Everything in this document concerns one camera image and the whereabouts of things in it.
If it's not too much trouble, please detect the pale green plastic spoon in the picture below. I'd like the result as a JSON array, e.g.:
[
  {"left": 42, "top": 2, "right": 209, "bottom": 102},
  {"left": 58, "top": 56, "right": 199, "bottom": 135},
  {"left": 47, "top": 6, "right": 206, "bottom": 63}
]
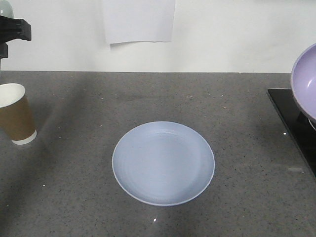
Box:
[{"left": 0, "top": 0, "right": 14, "bottom": 18}]

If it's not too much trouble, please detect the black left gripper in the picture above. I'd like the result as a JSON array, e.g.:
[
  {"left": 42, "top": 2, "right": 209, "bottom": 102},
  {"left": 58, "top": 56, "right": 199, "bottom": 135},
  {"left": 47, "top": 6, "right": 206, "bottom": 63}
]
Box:
[{"left": 0, "top": 16, "right": 32, "bottom": 59}]

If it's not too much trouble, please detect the light blue round plate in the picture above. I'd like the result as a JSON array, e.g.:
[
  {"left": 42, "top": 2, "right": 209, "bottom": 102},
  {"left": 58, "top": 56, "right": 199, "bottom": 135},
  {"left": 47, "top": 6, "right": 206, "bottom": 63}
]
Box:
[{"left": 112, "top": 121, "right": 215, "bottom": 206}]

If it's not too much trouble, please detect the brown paper cup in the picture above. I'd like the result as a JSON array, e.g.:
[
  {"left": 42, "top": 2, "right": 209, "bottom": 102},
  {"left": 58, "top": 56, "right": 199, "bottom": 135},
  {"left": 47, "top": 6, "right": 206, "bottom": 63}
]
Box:
[{"left": 0, "top": 83, "right": 37, "bottom": 145}]

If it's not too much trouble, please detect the white paper sheet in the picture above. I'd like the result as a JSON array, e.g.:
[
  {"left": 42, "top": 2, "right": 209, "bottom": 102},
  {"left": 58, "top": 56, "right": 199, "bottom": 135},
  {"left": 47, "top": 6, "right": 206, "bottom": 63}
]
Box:
[{"left": 102, "top": 0, "right": 176, "bottom": 44}]

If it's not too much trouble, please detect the black glass cooktop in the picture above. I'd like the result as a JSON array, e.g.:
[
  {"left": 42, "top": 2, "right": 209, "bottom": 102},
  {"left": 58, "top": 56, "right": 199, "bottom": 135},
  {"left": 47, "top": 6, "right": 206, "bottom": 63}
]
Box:
[{"left": 267, "top": 88, "right": 316, "bottom": 173}]

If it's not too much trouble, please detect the lavender plastic bowl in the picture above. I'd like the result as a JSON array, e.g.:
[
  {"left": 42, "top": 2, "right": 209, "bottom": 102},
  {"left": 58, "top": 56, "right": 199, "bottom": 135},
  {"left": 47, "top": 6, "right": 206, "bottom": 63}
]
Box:
[{"left": 290, "top": 44, "right": 316, "bottom": 122}]

